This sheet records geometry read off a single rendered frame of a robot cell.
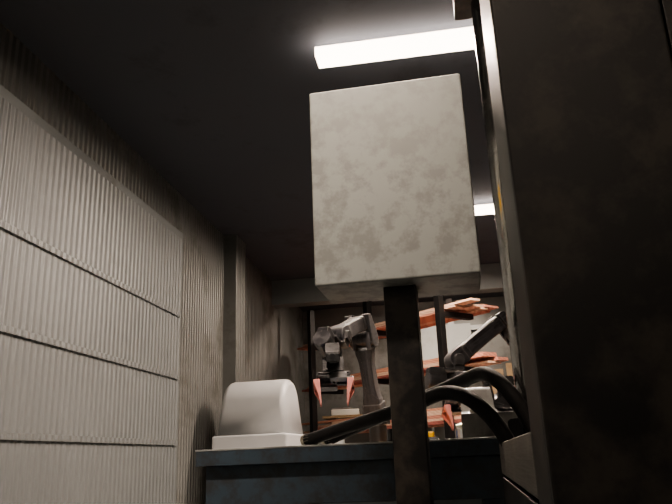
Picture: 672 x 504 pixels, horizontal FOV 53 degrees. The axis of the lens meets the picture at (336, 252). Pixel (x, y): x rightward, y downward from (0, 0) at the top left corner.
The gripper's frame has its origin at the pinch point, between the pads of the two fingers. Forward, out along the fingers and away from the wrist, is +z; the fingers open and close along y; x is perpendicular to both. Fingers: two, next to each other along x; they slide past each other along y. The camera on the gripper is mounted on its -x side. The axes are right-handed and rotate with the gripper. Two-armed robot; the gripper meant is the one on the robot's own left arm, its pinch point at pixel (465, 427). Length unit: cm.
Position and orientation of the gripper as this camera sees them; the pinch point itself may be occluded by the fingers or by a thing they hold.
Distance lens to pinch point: 225.9
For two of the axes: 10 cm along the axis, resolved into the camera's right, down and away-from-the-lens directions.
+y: 10.0, -0.3, 0.4
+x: -0.1, 7.3, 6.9
